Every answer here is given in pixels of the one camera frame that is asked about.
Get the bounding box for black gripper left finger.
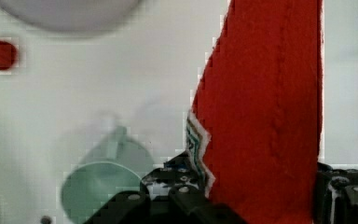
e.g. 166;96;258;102
84;152;248;224

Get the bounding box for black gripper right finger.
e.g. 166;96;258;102
313;162;358;224

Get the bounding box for red plush ketchup bottle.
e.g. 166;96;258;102
186;0;322;224

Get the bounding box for grey round plate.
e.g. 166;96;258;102
0;0;141;32

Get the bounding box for green pot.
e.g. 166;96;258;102
61;126;154;224

